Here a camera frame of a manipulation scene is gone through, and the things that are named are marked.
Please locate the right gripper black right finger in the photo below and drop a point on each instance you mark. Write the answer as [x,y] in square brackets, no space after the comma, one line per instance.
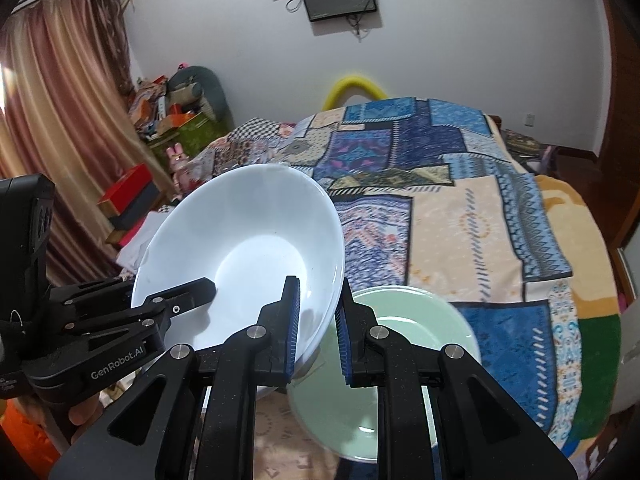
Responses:
[440,413]

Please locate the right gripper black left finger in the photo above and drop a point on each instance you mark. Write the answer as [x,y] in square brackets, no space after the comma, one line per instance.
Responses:
[192,413]

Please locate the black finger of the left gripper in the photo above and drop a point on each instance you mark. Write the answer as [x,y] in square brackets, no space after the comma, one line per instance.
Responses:
[182,297]

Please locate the white bowl with black spots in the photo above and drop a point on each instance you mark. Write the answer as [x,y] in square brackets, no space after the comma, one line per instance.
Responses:
[246,231]

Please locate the person's left hand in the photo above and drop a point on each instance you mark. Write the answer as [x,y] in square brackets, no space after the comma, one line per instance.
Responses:
[84,415]

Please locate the white folded cloth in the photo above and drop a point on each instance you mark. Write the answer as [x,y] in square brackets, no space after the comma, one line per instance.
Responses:
[131,255]

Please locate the red and blue box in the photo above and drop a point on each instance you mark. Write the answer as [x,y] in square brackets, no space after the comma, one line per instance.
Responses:
[129,198]

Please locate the pink bunny toy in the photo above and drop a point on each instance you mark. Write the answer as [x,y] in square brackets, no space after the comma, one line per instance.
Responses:
[179,165]

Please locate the green box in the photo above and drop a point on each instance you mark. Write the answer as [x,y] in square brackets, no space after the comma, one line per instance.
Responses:
[194,135]

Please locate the yellow and green fleece blanket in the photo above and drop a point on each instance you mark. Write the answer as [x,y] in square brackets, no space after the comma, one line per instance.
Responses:
[595,297]

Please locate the striped pink curtain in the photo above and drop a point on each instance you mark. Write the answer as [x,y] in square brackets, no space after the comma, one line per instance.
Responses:
[65,75]

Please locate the patterned patchwork blanket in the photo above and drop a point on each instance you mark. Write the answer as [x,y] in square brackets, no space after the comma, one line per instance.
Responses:
[447,237]

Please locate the wooden door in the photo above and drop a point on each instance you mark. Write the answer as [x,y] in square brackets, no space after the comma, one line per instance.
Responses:
[619,155]

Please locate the yellow ring object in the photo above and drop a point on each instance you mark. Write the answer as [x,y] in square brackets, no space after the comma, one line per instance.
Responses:
[349,86]

